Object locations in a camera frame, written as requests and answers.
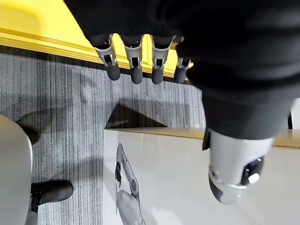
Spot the silver robot leg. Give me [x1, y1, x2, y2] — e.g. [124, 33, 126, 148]
[0, 114, 39, 225]

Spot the white box with robot print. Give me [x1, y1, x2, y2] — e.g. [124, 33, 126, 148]
[103, 127, 300, 225]

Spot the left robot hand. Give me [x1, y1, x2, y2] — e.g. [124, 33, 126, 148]
[63, 0, 300, 204]

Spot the dark robot foot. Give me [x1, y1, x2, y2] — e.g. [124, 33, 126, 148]
[15, 120, 39, 146]
[30, 180, 74, 212]

